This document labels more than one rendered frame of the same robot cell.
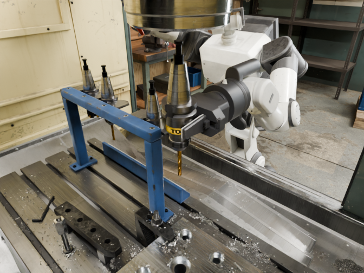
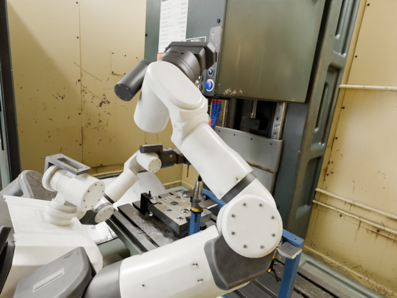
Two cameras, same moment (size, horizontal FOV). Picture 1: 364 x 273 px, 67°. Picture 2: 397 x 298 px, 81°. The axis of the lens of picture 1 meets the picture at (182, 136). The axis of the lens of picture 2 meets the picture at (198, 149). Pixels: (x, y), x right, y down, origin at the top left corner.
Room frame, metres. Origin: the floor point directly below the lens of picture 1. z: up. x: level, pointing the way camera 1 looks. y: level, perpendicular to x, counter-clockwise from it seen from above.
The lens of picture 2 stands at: (1.56, 0.12, 1.63)
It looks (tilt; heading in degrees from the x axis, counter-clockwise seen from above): 14 degrees down; 184
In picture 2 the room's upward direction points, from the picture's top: 6 degrees clockwise
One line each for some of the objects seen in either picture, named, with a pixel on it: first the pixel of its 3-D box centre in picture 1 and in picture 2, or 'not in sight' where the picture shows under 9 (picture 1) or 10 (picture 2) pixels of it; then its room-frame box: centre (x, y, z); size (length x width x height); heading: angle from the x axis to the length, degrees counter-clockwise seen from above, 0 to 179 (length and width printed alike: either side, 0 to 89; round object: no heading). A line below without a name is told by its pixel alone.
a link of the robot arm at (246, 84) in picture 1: (238, 86); (153, 157); (0.62, -0.13, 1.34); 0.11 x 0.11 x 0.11; 48
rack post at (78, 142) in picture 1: (76, 132); (286, 288); (0.91, 0.40, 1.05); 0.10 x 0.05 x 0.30; 138
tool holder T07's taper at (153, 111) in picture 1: (153, 105); (198, 188); (0.70, 0.08, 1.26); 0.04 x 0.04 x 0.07
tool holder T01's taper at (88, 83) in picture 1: (88, 79); not in sight; (0.92, 0.32, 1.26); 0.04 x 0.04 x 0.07
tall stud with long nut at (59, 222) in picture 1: (63, 234); not in sight; (0.51, 0.32, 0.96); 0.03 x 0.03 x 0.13
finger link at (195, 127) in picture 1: (195, 128); not in sight; (0.44, -0.03, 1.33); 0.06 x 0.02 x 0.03; 138
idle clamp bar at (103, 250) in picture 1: (88, 232); not in sight; (0.54, 0.27, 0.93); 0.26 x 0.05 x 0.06; 53
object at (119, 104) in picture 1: (118, 104); not in sight; (0.81, 0.20, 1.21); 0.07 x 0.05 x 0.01; 138
